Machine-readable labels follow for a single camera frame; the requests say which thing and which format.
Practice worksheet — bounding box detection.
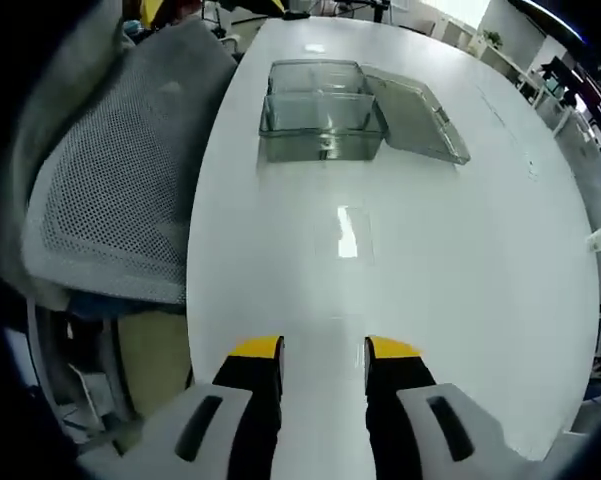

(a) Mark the grey mesh chair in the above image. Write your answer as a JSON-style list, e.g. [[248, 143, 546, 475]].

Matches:
[[22, 24, 241, 306]]

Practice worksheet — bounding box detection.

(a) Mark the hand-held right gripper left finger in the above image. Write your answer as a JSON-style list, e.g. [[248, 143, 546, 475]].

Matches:
[[77, 335, 286, 480]]

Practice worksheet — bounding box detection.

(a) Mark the cardboard box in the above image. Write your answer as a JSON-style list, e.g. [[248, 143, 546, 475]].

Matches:
[[119, 313, 190, 411]]

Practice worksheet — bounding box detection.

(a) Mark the clear guide fixture box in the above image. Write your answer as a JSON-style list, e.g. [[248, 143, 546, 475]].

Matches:
[[258, 58, 472, 166]]

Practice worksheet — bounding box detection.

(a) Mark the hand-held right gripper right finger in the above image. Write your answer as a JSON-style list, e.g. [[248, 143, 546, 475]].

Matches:
[[363, 335, 529, 480]]

